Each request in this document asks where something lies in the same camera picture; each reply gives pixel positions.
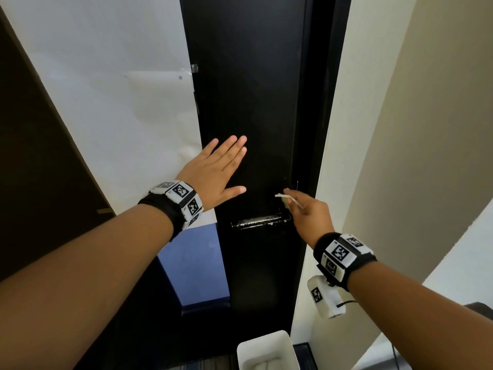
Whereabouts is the silver door handle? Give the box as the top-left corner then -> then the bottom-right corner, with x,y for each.
231,213 -> 292,231

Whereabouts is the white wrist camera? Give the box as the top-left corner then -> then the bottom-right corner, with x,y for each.
307,275 -> 346,320

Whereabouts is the person's right forearm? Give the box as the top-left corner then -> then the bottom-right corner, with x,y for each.
346,262 -> 493,370

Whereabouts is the wrist marker band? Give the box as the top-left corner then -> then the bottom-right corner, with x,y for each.
138,180 -> 204,242
313,232 -> 377,292

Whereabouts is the person's left forearm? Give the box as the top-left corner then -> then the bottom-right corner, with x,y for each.
0,204 -> 175,370

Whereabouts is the left wrist marker band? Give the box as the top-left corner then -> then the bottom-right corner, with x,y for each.
138,180 -> 204,242

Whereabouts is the person's right hand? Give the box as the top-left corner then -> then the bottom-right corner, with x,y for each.
283,188 -> 335,251

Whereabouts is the white waste bin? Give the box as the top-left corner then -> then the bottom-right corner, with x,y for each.
236,330 -> 300,370

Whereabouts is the black door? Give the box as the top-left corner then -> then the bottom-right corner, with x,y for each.
179,0 -> 320,363

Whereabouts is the dark brown door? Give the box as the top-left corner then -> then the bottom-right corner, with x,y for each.
0,7 -> 116,283

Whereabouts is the person's left hand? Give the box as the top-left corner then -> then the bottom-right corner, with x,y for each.
176,135 -> 248,211

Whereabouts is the right wrist marker band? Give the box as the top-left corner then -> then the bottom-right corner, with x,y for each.
313,232 -> 377,292

